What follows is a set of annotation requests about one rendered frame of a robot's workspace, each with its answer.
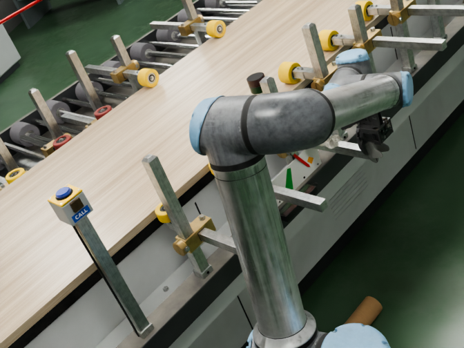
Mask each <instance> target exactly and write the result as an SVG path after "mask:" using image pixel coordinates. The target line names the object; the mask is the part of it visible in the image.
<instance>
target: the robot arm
mask: <svg viewBox="0 0 464 348"><path fill-rule="evenodd" d="M336 64H337V67H338V69H337V70H336V72H335V73H334V74H333V76H332V78H331V79H330V80H329V82H328V84H327V85H326V86H325V87H324V90H323V91H322V92H320V91H319V90H316V89H312V88H302V89H299V90H292V91H286V92H280V93H267V94H259V95H236V96H224V95H220V96H217V97H210V98H206V99H203V100H202V101H201V102H200V103H199V104H198V105H197V106H196V107H195V109H194V111H193V114H192V116H191V120H190V124H189V139H190V143H191V146H192V148H193V150H194V151H195V152H197V153H198V154H200V155H202V156H206V155H207V157H208V160H209V164H210V167H211V169H212V170H213V173H214V176H215V180H216V183H217V187H218V190H219V192H220V197H221V200H222V203H223V207H224V211H225V213H226V218H227V220H228V223H229V228H230V230H231V235H232V237H233V241H234V245H235V248H236V251H237V254H238V258H239V261H240V265H241V268H242V272H243V275H244V279H245V282H246V286H247V289H248V292H249V296H250V299H251V303H252V305H253V310H254V313H255V316H256V320H257V323H256V324H255V327H254V328H253V331H252V332H251V334H250V336H249V338H248V340H247V342H248V343H249V346H248V347H246V348H391V347H390V346H389V343H388V342H387V340H386V338H385V337H384V335H382V334H381V332H379V331H378V330H377V329H375V328H373V327H371V326H369V325H364V324H361V323H349V324H345V325H341V326H339V327H336V328H335V330H334V331H332V332H331V331H330V332H329V333H325V332H320V331H318V328H317V325H316V320H315V318H314V317H313V316H312V315H311V314H310V313H309V312H308V311H306V310H304V308H303V305H302V300H301V297H300V292H299V288H298V283H297V280H296V276H295V273H294V270H293V265H292V261H291V256H290V253H289V248H288V245H287V240H286V237H285V234H284V229H283V225H282V220H281V217H280V212H279V209H278V204H277V201H276V197H275V193H274V190H273V185H272V182H271V177H270V174H269V169H268V166H267V161H266V157H265V156H266V155H273V154H281V153H291V152H296V151H302V150H306V149H309V148H313V147H316V146H318V145H320V144H322V143H324V142H325V141H327V140H328V139H329V138H330V136H331V135H332V133H333V131H334V130H337V129H339V128H341V129H342V130H345V129H347V128H351V127H352V126H353V125H355V124H357V127H356V136H357V138H356V139H357V141H358V147H359V149H360V150H361V151H362V152H363V154H364V155H366V156H367V157H368V158H369V159H370V160H371V161H372V162H375V163H377V162H378V158H382V157H383V154H382V153H381V152H386V151H389V146H388V145H386V144H385V143H383V142H384V141H385V140H386V139H387V138H388V137H389V136H390V135H391V134H392V133H393V132H394V131H393V128H392V123H391V120H390V117H382V115H381V111H383V110H388V109H390V108H393V107H402V108H404V107H406V106H410V105H411V104H412V100H413V95H414V86H413V80H412V76H411V74H410V73H409V72H407V71H405V72H403V71H400V72H384V73H374V74H373V72H372V69H371V64H370V58H369V56H368V53H367V51H366V50H364V49H361V48H356V49H351V50H346V51H344V52H342V53H340V54H339V55H338V56H337V57H336ZM367 141H368V142H367Z"/></svg>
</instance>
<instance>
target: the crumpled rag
mask: <svg viewBox="0 0 464 348"><path fill-rule="evenodd" d="M342 140H343V138H342V137H341V136H339V135H334V136H331V137H330V138H329V139H328V140H327V141H325V142H324V143H322V144H320V146H326V147H328V148H330V149H333V148H334V147H337V146H338V145H339V143H338V142H339V141H342Z"/></svg>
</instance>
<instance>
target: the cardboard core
mask: <svg viewBox="0 0 464 348"><path fill-rule="evenodd" d="M382 310H383V307H382V305H381V303H379V301H377V299H375V298H373V297H371V296H367V297H366V298H365V299H364V300H363V301H362V302H361V303H360V305H359V306H358V307H357V309H356V310H355V311H354V312H353V313H352V315H351V316H350V317H349V318H348V320H347V321H346V322H345V324H349V323H361V324H364V325H369V326H370V325H371V324H372V322H373V321H374V320H375V319H376V317H377V316H378V315H379V313H380V312H381V311H382ZM345 324H344V325H345Z"/></svg>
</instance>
